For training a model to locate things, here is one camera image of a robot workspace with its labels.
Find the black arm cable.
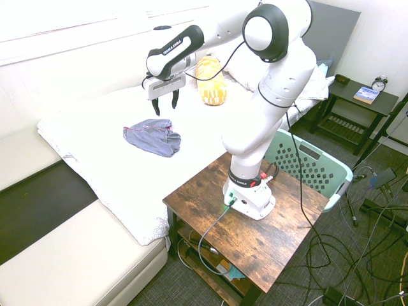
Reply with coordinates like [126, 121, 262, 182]
[184, 41, 332, 297]

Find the grey garment with red trim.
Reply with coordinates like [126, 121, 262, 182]
[122, 118, 182, 159]

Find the yellow white patterned pillow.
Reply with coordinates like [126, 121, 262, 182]
[195, 55, 229, 106]

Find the white circle-patterned bed blanket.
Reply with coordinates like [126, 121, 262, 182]
[36, 68, 336, 247]

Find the blue paperback book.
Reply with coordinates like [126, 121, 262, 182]
[353, 86, 383, 105]

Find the grey adapter hub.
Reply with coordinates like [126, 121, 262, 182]
[369, 168, 398, 191]

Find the rustic brown wooden table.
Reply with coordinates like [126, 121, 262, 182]
[162, 152, 330, 306]

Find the black power strip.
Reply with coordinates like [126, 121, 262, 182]
[321, 286, 348, 306]

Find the cream white bed frame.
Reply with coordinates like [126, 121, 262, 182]
[0, 126, 171, 306]

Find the black twin-bell alarm clock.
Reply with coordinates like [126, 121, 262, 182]
[371, 75, 389, 93]

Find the black camera stand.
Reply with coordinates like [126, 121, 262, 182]
[349, 92, 408, 230]

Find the grey bed headboard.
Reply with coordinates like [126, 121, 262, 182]
[302, 0, 362, 79]

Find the black bedside table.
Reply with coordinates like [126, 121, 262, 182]
[309, 74, 400, 156]

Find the grey cable with green plug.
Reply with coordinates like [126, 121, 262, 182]
[198, 196, 238, 275]

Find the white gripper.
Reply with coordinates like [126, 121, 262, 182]
[142, 73, 187, 116]

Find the mint green laundry basket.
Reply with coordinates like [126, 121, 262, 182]
[263, 128, 354, 213]

